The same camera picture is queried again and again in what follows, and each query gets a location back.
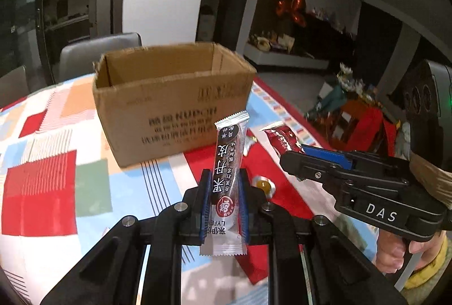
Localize grey chair far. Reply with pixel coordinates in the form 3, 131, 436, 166
0, 66, 30, 108

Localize brown cardboard box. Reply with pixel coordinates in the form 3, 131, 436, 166
93, 43, 256, 168

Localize yellow round candy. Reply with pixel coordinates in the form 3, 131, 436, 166
251, 176, 276, 199

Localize white low tv cabinet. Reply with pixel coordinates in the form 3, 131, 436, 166
244, 43, 329, 70

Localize dark red snack packet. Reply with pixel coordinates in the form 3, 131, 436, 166
261, 121, 303, 157

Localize colourful patchwork tablecloth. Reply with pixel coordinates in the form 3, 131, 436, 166
1, 75, 376, 304

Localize red gift bag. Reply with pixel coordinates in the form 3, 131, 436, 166
326, 100, 397, 157

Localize person right hand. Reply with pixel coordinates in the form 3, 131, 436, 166
374, 229, 446, 274

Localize red heart balloons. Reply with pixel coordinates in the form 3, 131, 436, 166
276, 0, 307, 27

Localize black white snack bar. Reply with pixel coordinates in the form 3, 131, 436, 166
200, 111, 249, 256

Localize grey chair near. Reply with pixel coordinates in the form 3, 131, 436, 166
55, 32, 142, 82

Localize grey chair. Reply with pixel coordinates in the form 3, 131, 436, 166
55, 32, 142, 82
0, 66, 30, 108

